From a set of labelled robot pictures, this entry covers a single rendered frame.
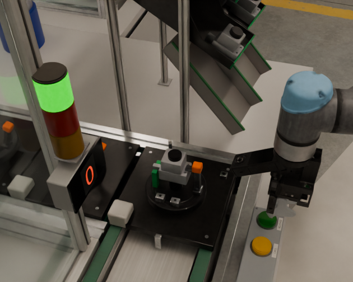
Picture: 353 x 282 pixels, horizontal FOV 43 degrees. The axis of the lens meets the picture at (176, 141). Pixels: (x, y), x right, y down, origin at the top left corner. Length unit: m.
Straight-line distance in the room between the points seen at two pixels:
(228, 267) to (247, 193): 0.20
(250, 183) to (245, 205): 0.08
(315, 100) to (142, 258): 0.52
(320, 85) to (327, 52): 2.63
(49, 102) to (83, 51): 1.08
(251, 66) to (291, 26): 2.29
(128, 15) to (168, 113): 0.64
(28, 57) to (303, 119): 0.43
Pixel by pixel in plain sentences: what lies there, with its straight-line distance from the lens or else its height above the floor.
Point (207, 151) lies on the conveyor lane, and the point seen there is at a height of 0.96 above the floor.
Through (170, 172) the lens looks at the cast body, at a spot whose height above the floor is 1.06.
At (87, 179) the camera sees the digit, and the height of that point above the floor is 1.20.
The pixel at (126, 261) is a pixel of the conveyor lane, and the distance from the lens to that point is 1.02.
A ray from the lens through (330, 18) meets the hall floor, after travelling 3.80.
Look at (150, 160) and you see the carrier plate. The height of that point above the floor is 0.97.
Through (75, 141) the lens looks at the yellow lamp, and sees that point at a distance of 0.73.
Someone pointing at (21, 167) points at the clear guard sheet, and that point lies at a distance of 0.71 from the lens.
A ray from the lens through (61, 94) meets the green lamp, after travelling 0.66.
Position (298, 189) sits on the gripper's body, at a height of 1.13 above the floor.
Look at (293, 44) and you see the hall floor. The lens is 3.41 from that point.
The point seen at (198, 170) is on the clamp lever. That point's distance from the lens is 0.96.
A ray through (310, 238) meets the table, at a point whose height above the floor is 0.86.
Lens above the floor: 1.79
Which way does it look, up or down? 44 degrees down
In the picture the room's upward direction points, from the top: 1 degrees counter-clockwise
